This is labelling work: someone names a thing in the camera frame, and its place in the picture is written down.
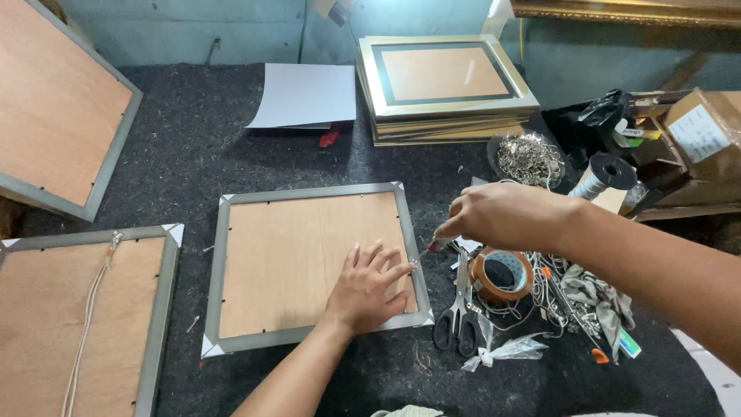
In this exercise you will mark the person's left hand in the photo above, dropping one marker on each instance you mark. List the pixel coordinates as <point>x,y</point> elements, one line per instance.
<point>362,295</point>

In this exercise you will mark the person's right hand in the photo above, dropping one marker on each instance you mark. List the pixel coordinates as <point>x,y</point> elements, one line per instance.
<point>509,217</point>

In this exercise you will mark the person's right fingers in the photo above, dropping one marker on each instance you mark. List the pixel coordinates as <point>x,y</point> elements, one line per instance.
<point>457,220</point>

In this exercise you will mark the grey frame with corner protectors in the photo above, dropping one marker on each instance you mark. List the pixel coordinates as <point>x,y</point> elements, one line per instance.
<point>278,266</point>

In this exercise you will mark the brown packing tape roll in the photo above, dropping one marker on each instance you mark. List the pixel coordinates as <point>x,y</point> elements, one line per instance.
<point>502,289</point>

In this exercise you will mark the clear plastic bag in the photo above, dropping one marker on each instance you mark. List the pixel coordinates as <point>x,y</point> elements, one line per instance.
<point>509,349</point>

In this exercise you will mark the stack of gold frames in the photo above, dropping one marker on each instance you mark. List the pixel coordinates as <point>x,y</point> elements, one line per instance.
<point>446,81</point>

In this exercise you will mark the black plastic bag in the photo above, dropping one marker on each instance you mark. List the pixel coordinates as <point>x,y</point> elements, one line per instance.
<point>584,124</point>

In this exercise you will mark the grey cloth rag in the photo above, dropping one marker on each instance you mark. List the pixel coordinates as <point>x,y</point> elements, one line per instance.
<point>602,304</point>

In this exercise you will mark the white paper sheet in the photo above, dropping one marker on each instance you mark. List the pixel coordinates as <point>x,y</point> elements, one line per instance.
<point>307,95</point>

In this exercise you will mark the green and white packet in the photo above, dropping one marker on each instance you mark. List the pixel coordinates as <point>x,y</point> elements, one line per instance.
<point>630,343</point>

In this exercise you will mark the wooden shelf with clutter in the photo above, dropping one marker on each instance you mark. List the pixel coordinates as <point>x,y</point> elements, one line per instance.
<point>671,174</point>

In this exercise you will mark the cardboard box with white label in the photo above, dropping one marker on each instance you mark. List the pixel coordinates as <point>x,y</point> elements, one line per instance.
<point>703,130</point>

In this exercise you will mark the small metal screw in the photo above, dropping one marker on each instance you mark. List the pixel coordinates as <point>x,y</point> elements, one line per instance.
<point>193,324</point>

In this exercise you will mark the ornate gold frame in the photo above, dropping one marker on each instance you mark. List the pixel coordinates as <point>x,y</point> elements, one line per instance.
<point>625,11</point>

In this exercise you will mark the large grey frame wooden back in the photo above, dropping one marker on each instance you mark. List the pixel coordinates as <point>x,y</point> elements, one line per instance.
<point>52,104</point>

